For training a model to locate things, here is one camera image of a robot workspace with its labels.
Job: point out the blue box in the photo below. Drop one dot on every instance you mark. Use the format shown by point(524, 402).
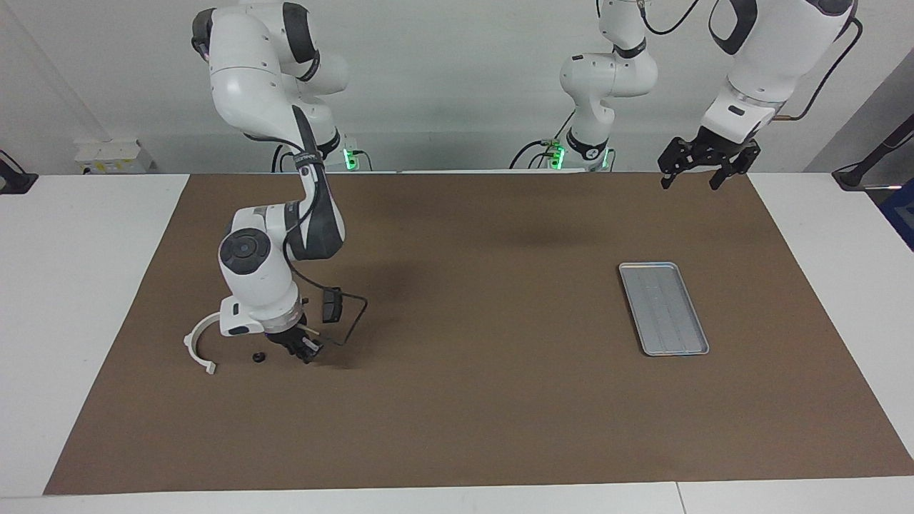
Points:
point(901, 214)

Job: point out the silver metal tray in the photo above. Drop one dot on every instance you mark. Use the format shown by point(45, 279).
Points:
point(664, 307)

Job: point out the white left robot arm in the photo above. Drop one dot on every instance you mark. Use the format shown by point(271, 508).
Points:
point(607, 78)

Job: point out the white wall socket box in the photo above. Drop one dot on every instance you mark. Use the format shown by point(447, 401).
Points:
point(107, 153)

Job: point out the black camera stand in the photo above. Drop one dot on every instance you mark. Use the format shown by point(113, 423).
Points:
point(18, 183)
point(857, 175)

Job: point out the short dark brake pad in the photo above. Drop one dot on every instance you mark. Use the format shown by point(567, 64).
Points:
point(332, 305)

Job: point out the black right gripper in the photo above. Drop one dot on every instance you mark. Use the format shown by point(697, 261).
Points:
point(291, 339)

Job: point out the brown table mat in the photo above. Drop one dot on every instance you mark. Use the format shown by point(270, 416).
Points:
point(457, 414)

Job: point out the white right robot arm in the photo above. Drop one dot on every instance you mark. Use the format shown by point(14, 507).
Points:
point(250, 71)

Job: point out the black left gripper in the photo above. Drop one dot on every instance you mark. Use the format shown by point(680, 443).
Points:
point(714, 151)

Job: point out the white curved plastic bracket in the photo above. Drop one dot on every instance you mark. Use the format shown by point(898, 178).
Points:
point(190, 343)

